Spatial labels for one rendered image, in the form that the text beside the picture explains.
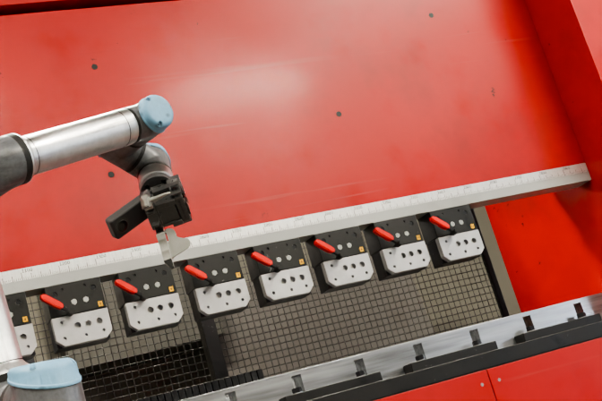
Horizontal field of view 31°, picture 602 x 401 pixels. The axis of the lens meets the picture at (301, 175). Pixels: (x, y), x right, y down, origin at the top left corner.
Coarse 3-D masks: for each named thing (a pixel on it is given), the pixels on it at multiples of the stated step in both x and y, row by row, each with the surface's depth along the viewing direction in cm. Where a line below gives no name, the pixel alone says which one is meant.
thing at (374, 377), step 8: (360, 376) 302; (368, 376) 302; (376, 376) 303; (336, 384) 298; (344, 384) 299; (352, 384) 300; (360, 384) 301; (304, 392) 294; (312, 392) 295; (320, 392) 296; (328, 392) 296; (336, 392) 297; (280, 400) 295; (288, 400) 291; (296, 400) 292; (304, 400) 293
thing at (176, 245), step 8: (168, 232) 215; (160, 240) 213; (168, 240) 214; (176, 240) 214; (184, 240) 214; (160, 248) 213; (168, 248) 213; (176, 248) 213; (184, 248) 213; (168, 256) 212; (168, 264) 211
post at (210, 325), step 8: (208, 320) 376; (200, 328) 377; (208, 328) 375; (216, 328) 376; (208, 336) 374; (216, 336) 375; (208, 344) 373; (216, 344) 374; (208, 352) 373; (216, 352) 373; (208, 360) 374; (216, 360) 372; (224, 360) 373; (216, 368) 371; (224, 368) 372; (216, 376) 370; (224, 376) 371
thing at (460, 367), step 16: (560, 336) 322; (576, 336) 324; (592, 336) 326; (496, 352) 312; (512, 352) 314; (528, 352) 316; (544, 352) 318; (432, 368) 303; (448, 368) 305; (464, 368) 307; (480, 368) 309; (368, 384) 294; (384, 384) 296; (400, 384) 298; (416, 384) 300; (320, 400) 288; (336, 400) 289; (352, 400) 291; (368, 400) 293
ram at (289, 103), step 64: (192, 0) 330; (256, 0) 338; (320, 0) 347; (384, 0) 356; (448, 0) 366; (512, 0) 376; (0, 64) 300; (64, 64) 307; (128, 64) 314; (192, 64) 322; (256, 64) 330; (320, 64) 338; (384, 64) 347; (448, 64) 356; (512, 64) 366; (0, 128) 294; (192, 128) 314; (256, 128) 322; (320, 128) 330; (384, 128) 339; (448, 128) 347; (512, 128) 357; (64, 192) 294; (128, 192) 300; (192, 192) 307; (256, 192) 315; (320, 192) 322; (384, 192) 330; (512, 192) 348; (0, 256) 282; (64, 256) 288; (192, 256) 301
